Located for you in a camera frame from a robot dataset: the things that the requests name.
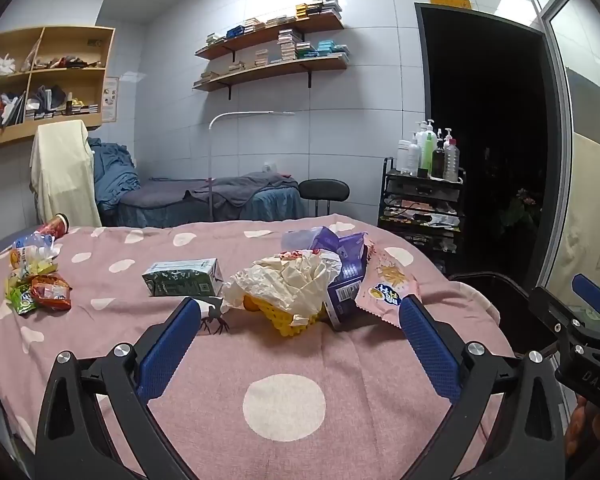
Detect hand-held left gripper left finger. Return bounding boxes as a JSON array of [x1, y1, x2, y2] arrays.
[[34, 296, 203, 480]]

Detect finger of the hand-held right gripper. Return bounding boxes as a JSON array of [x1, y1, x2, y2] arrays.
[[571, 273, 600, 336], [529, 286, 589, 347]]

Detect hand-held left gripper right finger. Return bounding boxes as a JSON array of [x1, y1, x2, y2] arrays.
[[398, 293, 567, 480]]

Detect dark brown waste bin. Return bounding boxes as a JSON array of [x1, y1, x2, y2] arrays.
[[447, 271, 563, 361]]

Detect green drink carton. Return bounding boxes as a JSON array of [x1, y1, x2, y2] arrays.
[[141, 258, 224, 298]]

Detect pink snack packet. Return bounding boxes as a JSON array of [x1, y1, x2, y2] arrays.
[[355, 245, 421, 328]]

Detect purple printed packet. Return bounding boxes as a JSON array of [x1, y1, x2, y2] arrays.
[[325, 231, 370, 332]]

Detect yellow foam fruit net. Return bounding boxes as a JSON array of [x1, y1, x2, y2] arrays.
[[257, 295, 331, 339]]

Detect white paper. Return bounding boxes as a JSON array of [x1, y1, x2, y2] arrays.
[[221, 249, 343, 328]]

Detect lilac plastic bag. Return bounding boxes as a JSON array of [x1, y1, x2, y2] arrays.
[[281, 226, 341, 253]]

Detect person's right hand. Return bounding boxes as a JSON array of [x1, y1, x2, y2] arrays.
[[564, 394, 600, 462]]

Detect pink polka-dot blanket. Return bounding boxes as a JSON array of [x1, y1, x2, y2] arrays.
[[0, 214, 518, 480]]

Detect potted plant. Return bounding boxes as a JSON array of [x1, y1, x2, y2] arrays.
[[500, 187, 542, 233]]

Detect red snack packet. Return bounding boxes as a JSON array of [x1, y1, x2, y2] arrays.
[[30, 274, 74, 311]]

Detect black mesh cart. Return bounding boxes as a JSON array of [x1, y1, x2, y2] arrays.
[[377, 156, 467, 276]]

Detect green snack packet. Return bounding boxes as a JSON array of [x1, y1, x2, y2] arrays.
[[6, 280, 38, 316]]

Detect yellow snack packet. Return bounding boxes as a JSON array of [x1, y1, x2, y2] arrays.
[[10, 255, 56, 283]]

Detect massage bed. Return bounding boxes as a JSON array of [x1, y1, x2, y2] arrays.
[[97, 171, 307, 227]]

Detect red cylindrical can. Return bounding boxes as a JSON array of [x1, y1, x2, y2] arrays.
[[36, 213, 71, 239]]

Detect plastic bottle colourful label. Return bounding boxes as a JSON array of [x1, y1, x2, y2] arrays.
[[11, 234, 61, 267]]

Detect grey blanket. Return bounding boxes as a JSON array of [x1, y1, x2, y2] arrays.
[[187, 171, 301, 209]]

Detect dark brown bottle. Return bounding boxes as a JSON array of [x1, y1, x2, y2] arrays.
[[431, 141, 447, 179]]

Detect blue bedding pile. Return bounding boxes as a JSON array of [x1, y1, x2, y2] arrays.
[[89, 137, 142, 209]]

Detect black round stool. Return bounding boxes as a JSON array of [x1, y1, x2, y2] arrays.
[[298, 178, 351, 220]]

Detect white lotion bottle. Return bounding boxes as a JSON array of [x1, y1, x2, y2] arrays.
[[396, 140, 420, 175]]

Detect green pump bottle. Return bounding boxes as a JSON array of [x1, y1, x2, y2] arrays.
[[420, 129, 438, 173]]

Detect cream towel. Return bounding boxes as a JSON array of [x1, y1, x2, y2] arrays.
[[29, 120, 103, 228]]

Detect white floor lamp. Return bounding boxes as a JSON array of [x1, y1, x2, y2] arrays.
[[207, 110, 296, 222]]

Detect wooden cubby shelf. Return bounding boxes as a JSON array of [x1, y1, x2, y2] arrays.
[[0, 25, 117, 152]]

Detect row of small boxes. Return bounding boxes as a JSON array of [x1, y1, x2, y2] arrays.
[[205, 0, 343, 46]]

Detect glass door metal frame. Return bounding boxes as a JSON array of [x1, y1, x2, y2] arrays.
[[512, 0, 600, 306]]

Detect wall poster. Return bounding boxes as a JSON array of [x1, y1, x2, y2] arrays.
[[101, 76, 120, 123]]

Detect wooden wall shelf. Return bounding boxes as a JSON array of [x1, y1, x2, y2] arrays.
[[192, 55, 350, 98], [195, 10, 345, 61]]

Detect wall shelves with boxes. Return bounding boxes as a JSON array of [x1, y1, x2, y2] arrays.
[[195, 27, 351, 86]]

